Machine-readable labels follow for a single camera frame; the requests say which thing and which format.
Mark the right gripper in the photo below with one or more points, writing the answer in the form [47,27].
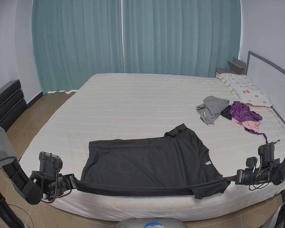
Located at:
[245,177]

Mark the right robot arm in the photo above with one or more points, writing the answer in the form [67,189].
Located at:
[270,176]

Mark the grey bedside table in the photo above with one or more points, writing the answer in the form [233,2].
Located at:
[236,65]

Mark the black T-shirt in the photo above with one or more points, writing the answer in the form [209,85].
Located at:
[142,164]

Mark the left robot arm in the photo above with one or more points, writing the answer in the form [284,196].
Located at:
[21,178]

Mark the purple garment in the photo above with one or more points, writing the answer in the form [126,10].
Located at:
[240,111]

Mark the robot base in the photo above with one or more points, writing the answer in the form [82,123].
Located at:
[149,223]

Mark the pink garment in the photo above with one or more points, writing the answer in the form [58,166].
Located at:
[249,125]

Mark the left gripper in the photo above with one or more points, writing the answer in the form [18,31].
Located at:
[66,183]

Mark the bed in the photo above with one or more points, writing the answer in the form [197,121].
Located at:
[133,106]

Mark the blue-green curtain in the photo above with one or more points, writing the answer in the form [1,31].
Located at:
[78,44]
[178,37]

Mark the grey garment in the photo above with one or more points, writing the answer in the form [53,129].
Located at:
[211,109]

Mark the black shiny garment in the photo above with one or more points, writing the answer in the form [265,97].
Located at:
[226,113]

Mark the black chest of drawers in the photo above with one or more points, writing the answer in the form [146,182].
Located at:
[11,102]

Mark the white printed pillow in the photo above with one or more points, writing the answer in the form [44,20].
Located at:
[242,88]

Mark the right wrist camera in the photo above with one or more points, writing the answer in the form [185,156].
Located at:
[251,162]

